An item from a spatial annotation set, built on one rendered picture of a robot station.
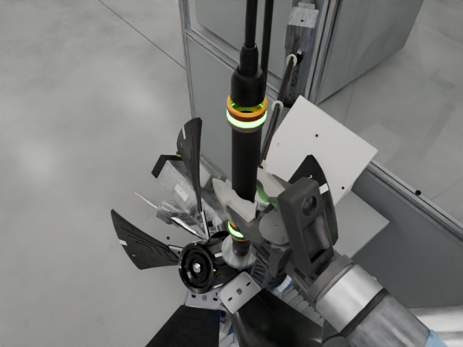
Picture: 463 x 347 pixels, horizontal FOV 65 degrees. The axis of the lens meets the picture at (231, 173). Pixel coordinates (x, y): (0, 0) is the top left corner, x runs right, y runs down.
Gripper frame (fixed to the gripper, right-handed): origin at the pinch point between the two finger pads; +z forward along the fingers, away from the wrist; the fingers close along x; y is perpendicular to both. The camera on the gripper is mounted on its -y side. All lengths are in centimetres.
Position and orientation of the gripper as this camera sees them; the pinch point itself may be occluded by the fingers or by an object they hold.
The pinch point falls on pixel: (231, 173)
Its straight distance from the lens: 53.2
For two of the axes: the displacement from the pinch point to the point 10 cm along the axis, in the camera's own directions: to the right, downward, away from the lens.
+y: 0.0, 6.1, 7.9
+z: -6.3, -6.1, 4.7
